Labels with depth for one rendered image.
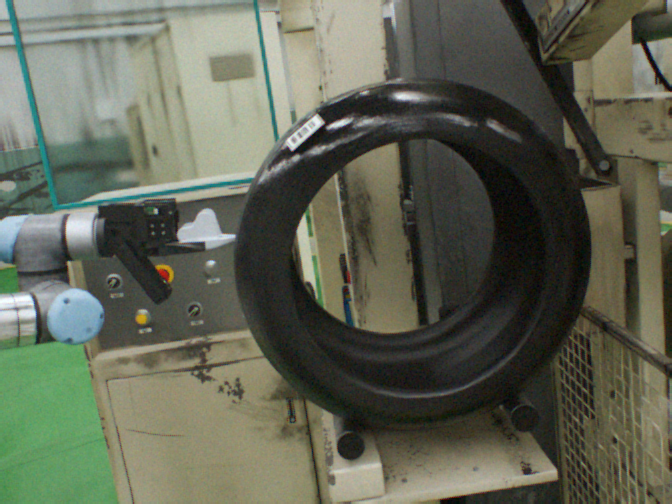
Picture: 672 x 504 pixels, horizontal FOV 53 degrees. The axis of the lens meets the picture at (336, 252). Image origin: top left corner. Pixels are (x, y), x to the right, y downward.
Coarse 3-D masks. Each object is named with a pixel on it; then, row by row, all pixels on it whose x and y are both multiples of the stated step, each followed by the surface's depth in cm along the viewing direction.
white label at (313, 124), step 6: (312, 120) 97; (318, 120) 96; (306, 126) 97; (312, 126) 95; (318, 126) 94; (300, 132) 97; (306, 132) 95; (312, 132) 94; (288, 138) 98; (294, 138) 97; (300, 138) 95; (306, 138) 95; (288, 144) 96; (294, 144) 95
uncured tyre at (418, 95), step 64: (320, 128) 96; (384, 128) 95; (448, 128) 95; (512, 128) 97; (256, 192) 99; (512, 192) 125; (576, 192) 101; (256, 256) 98; (512, 256) 127; (576, 256) 101; (256, 320) 102; (320, 320) 128; (448, 320) 130; (512, 320) 125; (576, 320) 107; (320, 384) 103; (384, 384) 124; (448, 384) 106; (512, 384) 104
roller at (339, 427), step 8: (336, 416) 114; (336, 424) 111; (344, 424) 109; (352, 424) 109; (360, 424) 112; (336, 432) 109; (344, 432) 107; (352, 432) 107; (360, 432) 108; (336, 440) 107; (344, 440) 106; (352, 440) 106; (360, 440) 106; (344, 448) 106; (352, 448) 106; (360, 448) 106; (344, 456) 106; (352, 456) 106
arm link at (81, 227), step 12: (72, 216) 105; (84, 216) 105; (96, 216) 106; (72, 228) 103; (84, 228) 103; (72, 240) 103; (84, 240) 103; (72, 252) 104; (84, 252) 104; (96, 252) 105
